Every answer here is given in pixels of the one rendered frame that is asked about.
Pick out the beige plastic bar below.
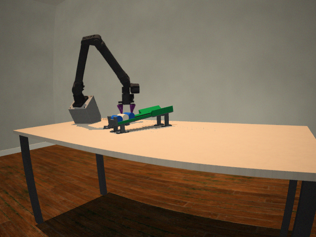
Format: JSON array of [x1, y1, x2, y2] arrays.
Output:
[[117, 114, 129, 121]]

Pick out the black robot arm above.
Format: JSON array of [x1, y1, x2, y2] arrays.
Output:
[[72, 35, 140, 107]]

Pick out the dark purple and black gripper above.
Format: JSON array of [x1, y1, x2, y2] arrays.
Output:
[[117, 93, 135, 114]]

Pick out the dark blue plastic bar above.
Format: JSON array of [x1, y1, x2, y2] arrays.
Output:
[[124, 112, 135, 119], [111, 115, 123, 122]]

